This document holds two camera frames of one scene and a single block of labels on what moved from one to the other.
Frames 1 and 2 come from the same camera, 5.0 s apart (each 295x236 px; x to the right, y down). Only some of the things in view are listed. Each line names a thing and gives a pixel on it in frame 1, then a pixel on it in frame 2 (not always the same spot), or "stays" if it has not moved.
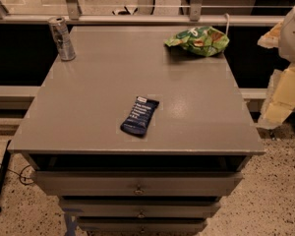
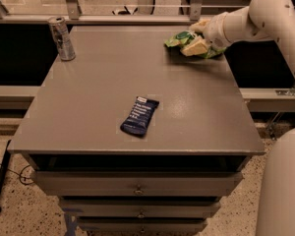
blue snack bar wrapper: [139, 116] stays
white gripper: [294, 36] to [218, 29]
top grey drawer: [138, 183] stays
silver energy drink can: [63, 38] stays
